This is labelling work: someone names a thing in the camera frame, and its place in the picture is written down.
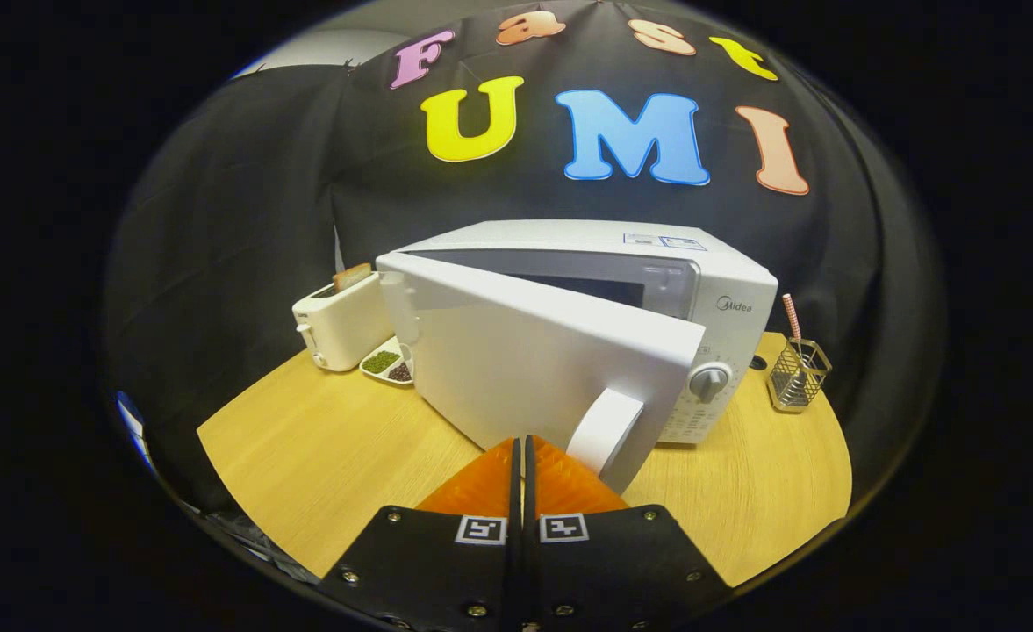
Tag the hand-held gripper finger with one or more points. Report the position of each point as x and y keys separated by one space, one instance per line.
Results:
x=516 y=491
x=530 y=562

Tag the white microwave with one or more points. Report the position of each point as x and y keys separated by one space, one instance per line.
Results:
x=525 y=351

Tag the white divided bean dish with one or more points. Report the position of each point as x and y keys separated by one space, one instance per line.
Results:
x=382 y=362

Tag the white toaster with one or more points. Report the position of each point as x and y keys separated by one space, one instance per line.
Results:
x=345 y=320

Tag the toast slice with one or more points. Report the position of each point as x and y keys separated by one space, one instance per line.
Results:
x=354 y=276

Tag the pink striped straw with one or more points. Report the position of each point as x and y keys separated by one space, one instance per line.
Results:
x=792 y=316

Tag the laptop screen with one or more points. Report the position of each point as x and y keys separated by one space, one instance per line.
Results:
x=132 y=426

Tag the black backdrop cloth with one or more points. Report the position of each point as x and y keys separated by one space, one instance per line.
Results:
x=218 y=219

